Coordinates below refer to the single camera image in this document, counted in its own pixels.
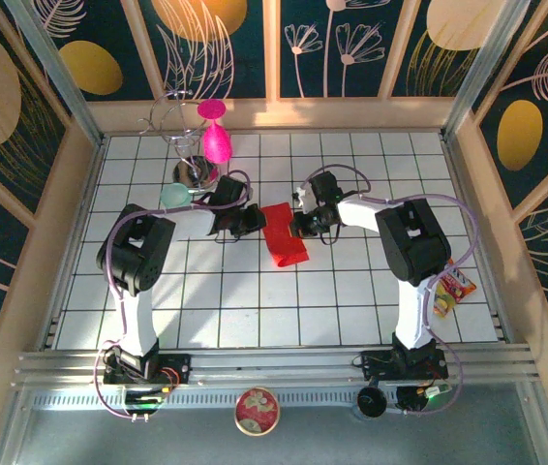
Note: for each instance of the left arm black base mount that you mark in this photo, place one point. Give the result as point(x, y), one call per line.
point(179, 364)

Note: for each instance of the teal plastic cup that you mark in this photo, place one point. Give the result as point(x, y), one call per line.
point(174, 195)

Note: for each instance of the colourful snack packet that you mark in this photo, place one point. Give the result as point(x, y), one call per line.
point(453, 288)

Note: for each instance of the aluminium frame post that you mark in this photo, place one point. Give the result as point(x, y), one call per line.
point(480, 72)
point(57, 72)

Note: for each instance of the round red floral tin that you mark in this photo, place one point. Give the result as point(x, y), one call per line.
point(257, 412)

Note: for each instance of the pink wine glass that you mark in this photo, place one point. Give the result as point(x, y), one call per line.
point(217, 145)

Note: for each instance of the aluminium mounting rail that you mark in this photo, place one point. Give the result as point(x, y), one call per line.
point(279, 365)

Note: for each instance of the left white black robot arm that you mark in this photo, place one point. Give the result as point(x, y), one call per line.
point(136, 319)

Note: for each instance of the perforated metal strip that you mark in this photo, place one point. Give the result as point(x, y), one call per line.
point(313, 399)

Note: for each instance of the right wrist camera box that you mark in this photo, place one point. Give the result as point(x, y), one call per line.
point(301, 196)

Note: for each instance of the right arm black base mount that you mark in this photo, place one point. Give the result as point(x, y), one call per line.
point(375, 365)

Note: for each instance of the small electronics board with LED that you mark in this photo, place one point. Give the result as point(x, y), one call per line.
point(414, 398)
point(145, 399)

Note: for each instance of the aluminium table side rail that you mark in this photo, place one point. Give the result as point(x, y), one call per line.
point(464, 194)
point(85, 194)

